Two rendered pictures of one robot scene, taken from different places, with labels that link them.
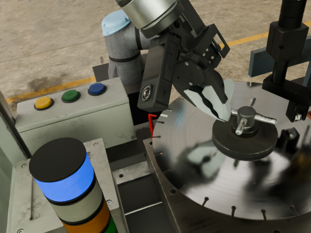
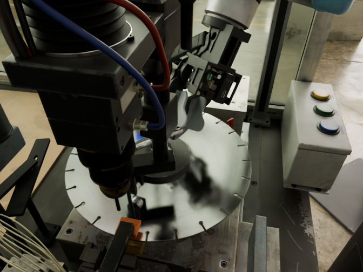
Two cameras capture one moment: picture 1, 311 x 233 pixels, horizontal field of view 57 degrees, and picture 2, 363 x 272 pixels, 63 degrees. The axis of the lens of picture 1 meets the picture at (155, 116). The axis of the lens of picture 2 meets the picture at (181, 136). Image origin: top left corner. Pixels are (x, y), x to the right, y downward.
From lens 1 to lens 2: 0.73 m
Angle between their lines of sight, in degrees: 79
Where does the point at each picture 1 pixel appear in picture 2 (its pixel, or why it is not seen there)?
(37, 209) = not seen: hidden behind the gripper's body
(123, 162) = (254, 164)
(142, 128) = (300, 198)
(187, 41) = (204, 54)
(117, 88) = (323, 141)
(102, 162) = (217, 105)
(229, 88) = (179, 118)
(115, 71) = not seen: outside the picture
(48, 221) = not seen: hidden behind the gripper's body
